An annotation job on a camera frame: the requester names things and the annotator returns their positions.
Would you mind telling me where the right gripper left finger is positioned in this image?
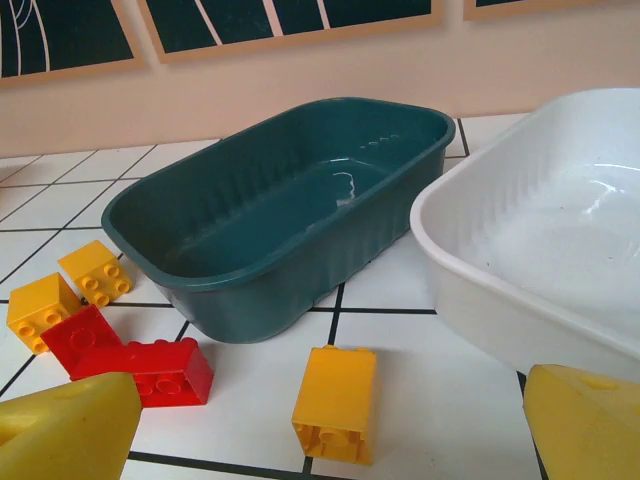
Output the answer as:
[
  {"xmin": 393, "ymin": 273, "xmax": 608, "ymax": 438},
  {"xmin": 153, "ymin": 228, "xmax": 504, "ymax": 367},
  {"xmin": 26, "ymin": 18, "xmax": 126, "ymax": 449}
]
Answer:
[{"xmin": 0, "ymin": 372, "xmax": 144, "ymax": 480}]

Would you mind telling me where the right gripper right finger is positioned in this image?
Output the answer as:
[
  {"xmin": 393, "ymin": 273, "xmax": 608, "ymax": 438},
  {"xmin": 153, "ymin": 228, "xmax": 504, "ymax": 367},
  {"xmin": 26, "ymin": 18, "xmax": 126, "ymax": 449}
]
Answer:
[{"xmin": 522, "ymin": 363, "xmax": 640, "ymax": 480}]

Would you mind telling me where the red square lego brick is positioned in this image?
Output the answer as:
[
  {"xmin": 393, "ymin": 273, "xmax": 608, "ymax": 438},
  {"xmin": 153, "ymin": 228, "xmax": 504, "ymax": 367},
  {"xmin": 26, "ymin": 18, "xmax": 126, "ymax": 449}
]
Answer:
[{"xmin": 40, "ymin": 303, "xmax": 126, "ymax": 382}]

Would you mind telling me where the red long lego brick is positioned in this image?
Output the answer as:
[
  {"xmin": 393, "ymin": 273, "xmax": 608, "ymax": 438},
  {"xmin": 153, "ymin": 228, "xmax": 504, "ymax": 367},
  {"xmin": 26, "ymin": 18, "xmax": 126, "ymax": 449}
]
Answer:
[{"xmin": 69, "ymin": 337, "xmax": 215, "ymax": 409}]

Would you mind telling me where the yellow square lego brick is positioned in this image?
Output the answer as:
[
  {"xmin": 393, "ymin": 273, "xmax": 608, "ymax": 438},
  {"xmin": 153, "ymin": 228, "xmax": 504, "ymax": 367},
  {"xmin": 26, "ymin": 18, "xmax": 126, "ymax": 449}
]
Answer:
[
  {"xmin": 57, "ymin": 240, "xmax": 135, "ymax": 307},
  {"xmin": 6, "ymin": 272, "xmax": 83, "ymax": 356}
]

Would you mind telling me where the yellow tall lego brick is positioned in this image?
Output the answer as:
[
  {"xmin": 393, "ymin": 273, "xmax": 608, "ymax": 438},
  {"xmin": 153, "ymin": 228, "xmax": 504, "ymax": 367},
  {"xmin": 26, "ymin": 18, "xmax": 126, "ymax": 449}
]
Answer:
[{"xmin": 291, "ymin": 344, "xmax": 378, "ymax": 467}]

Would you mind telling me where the white plastic container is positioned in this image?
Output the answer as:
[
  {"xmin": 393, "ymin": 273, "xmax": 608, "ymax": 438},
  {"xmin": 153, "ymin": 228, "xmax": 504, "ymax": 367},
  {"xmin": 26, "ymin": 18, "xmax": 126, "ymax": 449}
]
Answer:
[{"xmin": 409, "ymin": 88, "xmax": 640, "ymax": 386}]

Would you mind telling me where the teal plastic container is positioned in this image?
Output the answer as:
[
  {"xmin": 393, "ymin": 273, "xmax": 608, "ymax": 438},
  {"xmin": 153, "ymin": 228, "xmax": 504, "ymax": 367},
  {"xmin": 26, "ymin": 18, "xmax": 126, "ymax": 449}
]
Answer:
[{"xmin": 100, "ymin": 96, "xmax": 457, "ymax": 345}]

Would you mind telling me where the wall panel with large leaf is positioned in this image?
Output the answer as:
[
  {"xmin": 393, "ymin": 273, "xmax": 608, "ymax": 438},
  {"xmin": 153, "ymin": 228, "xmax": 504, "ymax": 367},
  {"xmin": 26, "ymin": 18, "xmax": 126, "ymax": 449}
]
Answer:
[{"xmin": 0, "ymin": 0, "xmax": 151, "ymax": 87}]

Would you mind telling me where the wall panel with two flowers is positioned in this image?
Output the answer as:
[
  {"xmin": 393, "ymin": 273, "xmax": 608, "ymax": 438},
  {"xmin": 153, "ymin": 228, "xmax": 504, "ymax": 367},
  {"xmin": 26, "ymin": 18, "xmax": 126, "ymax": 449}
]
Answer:
[{"xmin": 137, "ymin": 0, "xmax": 446, "ymax": 65}]

